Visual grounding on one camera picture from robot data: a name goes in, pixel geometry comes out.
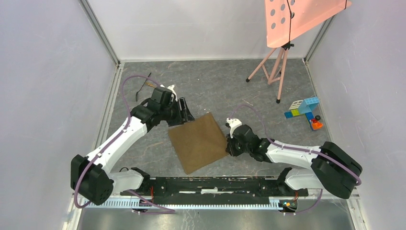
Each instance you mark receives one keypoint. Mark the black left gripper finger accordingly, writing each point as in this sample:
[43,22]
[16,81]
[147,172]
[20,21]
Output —
[176,122]
[186,115]

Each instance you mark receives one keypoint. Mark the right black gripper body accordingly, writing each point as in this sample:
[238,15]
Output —
[236,148]

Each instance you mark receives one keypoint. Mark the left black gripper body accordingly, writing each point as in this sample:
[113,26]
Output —
[172,112]

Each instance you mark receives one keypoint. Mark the brown cloth napkin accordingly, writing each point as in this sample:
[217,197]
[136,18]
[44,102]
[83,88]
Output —
[198,143]

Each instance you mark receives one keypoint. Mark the black fork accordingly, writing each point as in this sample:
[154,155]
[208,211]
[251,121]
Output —
[137,93]

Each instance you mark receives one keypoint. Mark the gold spoon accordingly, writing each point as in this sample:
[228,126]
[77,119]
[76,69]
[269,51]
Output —
[151,84]

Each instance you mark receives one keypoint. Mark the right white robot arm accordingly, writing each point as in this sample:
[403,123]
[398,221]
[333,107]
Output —
[316,167]

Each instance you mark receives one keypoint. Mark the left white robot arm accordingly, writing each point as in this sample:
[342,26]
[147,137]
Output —
[92,176]

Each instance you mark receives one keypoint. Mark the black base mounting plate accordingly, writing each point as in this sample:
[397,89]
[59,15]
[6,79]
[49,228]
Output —
[225,190]

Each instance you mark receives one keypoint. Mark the colourful toy block structure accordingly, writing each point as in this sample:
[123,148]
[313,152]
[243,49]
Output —
[306,107]

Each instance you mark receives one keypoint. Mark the pink music stand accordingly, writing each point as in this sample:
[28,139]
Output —
[285,21]

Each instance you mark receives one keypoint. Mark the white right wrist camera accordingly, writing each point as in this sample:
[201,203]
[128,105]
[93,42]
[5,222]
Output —
[233,124]

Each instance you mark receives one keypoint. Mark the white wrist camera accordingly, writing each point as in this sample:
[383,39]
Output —
[233,124]
[173,93]

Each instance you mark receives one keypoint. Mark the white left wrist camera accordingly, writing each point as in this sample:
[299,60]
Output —
[173,93]

